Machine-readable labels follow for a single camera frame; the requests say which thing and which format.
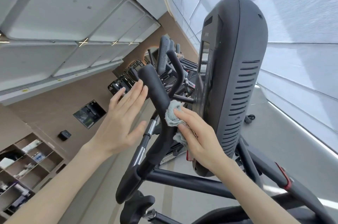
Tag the person's right thumb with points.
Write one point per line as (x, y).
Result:
(184, 117)

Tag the white folded towels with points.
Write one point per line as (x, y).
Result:
(31, 146)

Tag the person's left little finger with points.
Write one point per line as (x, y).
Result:
(117, 95)

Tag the person's right hand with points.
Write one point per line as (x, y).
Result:
(203, 142)

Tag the person's left thumb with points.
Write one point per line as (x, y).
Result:
(138, 128)

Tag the small black wall box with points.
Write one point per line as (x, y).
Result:
(64, 135)

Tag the person's left hand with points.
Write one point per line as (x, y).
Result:
(116, 126)

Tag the grey-blue cleaning cloth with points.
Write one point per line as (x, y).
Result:
(171, 115)

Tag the person's left middle finger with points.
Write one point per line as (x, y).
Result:
(135, 90)

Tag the black adjustment knob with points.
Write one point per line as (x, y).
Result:
(137, 206)

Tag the person's left forearm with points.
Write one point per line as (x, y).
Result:
(52, 186)

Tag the person's right forearm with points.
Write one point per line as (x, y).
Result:
(253, 194)

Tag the black chair caster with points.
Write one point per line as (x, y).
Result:
(250, 118)

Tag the wooden cubby wall shelf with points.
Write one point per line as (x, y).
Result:
(26, 171)

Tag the dark wall screen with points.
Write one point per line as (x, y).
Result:
(89, 114)

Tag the row of exercise machines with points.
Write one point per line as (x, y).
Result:
(163, 55)

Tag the red frame collar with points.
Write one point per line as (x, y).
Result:
(284, 176)

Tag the dark grey machine console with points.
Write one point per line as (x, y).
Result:
(237, 78)

